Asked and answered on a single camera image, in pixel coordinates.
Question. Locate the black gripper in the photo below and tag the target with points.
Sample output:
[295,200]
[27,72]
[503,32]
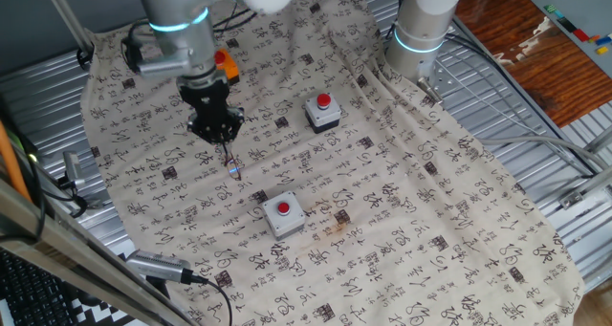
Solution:
[205,101]

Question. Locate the red-framed glasses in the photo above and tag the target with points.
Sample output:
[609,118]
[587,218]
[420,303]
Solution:
[233,169]

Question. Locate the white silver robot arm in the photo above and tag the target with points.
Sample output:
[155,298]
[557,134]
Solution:
[177,10]

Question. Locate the orange box red button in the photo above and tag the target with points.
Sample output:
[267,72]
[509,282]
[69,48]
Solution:
[230,67]

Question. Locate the grey box domed red button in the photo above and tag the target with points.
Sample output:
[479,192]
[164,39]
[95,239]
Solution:
[322,116]

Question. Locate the grey box flat red button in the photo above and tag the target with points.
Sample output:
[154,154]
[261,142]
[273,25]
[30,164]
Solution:
[287,223]

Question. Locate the black pole clamp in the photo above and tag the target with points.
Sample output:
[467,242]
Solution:
[84,59]

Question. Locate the beige calligraphy print cloth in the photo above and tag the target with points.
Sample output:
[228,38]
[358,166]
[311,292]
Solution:
[382,149]

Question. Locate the thin metal pole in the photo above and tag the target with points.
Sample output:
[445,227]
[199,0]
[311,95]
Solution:
[67,17]

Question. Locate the orange rod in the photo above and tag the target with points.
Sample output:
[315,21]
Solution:
[9,163]

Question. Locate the silver base connector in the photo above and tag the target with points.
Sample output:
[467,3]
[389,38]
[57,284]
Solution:
[429,91]

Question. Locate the black computer mouse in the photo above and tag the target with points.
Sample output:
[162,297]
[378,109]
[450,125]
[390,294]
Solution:
[87,298]

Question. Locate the black white marker sheet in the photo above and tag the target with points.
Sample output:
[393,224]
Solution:
[95,315]

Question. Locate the black keyboard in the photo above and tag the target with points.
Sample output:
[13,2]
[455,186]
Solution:
[33,297]

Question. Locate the brown wooden table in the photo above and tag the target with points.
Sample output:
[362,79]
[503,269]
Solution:
[526,68]

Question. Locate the green block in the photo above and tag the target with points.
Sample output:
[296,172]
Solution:
[551,8]

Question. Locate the black block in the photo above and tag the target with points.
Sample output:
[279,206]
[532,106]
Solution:
[567,24]

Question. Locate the red block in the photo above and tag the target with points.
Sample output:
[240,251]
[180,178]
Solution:
[581,35]

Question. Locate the aluminium profile bar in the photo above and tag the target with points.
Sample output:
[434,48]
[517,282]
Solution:
[588,187]

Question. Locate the grey board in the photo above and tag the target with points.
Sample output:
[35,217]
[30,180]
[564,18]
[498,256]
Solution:
[588,6]

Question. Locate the yellow block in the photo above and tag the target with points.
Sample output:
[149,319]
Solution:
[602,50]

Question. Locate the blue block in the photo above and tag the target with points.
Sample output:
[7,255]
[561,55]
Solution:
[604,40]

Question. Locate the aluminium frame beam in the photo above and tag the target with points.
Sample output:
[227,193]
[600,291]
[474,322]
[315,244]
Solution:
[72,254]

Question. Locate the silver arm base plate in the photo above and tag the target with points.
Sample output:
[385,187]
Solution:
[447,80]

